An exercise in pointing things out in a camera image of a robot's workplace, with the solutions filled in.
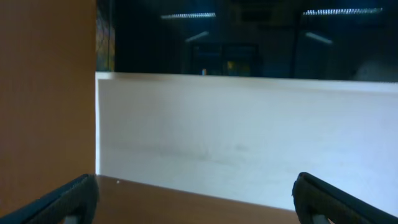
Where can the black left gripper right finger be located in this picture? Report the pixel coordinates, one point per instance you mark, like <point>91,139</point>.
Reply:
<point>318,202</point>

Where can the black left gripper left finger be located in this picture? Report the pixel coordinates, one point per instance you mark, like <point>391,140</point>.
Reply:
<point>74,202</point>

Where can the orange wooden side panel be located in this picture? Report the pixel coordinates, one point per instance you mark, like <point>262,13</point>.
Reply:
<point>47,96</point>

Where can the dark glass window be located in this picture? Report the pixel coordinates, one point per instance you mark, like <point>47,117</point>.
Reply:
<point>353,40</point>

